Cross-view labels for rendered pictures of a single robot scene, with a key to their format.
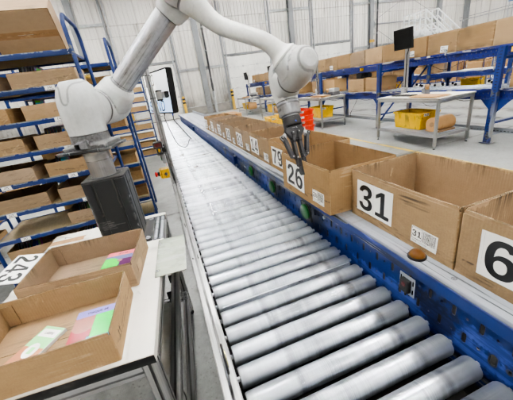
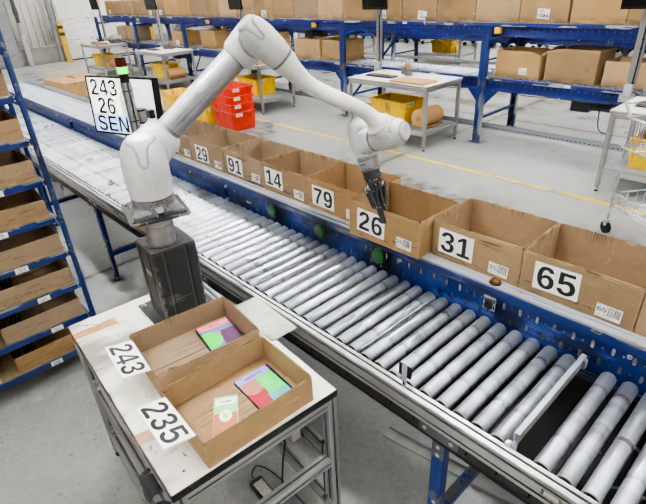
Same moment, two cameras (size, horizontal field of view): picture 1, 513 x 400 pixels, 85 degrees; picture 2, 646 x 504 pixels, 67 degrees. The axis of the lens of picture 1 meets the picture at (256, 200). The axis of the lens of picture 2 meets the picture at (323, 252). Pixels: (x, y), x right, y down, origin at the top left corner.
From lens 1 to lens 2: 1.16 m
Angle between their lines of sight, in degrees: 24
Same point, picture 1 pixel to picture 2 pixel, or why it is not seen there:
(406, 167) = (465, 210)
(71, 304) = (217, 377)
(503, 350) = (548, 328)
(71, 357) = (288, 401)
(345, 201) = (427, 245)
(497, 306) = (545, 303)
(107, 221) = (174, 295)
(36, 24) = not seen: outside the picture
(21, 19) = not seen: outside the picture
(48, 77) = not seen: outside the picture
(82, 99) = (162, 160)
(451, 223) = (517, 258)
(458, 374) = (529, 347)
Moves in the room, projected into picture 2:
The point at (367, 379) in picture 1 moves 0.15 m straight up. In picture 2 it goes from (486, 362) to (491, 327)
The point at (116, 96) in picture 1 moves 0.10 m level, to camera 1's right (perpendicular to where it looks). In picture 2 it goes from (170, 146) to (196, 141)
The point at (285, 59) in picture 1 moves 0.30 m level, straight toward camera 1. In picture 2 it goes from (385, 130) to (424, 152)
